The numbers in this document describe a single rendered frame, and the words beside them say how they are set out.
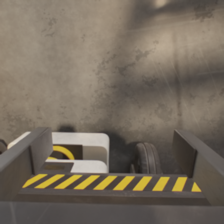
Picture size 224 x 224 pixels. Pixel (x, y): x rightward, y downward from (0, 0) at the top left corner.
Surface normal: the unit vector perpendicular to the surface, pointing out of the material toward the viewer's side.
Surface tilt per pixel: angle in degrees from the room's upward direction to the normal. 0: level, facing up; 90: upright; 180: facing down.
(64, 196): 0
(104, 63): 0
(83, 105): 0
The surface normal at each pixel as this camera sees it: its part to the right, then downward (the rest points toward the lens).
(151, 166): 0.00, -0.52
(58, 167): 0.02, -0.97
